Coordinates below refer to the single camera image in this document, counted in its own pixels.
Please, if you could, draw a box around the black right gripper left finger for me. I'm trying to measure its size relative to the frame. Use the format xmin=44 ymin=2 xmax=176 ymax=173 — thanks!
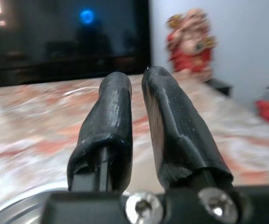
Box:
xmin=66 ymin=71 xmax=133 ymax=193

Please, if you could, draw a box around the black flat screen television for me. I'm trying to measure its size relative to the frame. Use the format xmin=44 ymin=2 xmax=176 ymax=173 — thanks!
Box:
xmin=0 ymin=0 xmax=152 ymax=88

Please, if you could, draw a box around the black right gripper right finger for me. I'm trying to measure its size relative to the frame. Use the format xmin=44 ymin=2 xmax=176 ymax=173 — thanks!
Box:
xmin=141 ymin=65 xmax=234 ymax=191

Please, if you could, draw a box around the red laughing Buddha figurine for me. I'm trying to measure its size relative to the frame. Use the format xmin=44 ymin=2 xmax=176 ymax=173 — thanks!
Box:
xmin=165 ymin=8 xmax=219 ymax=81

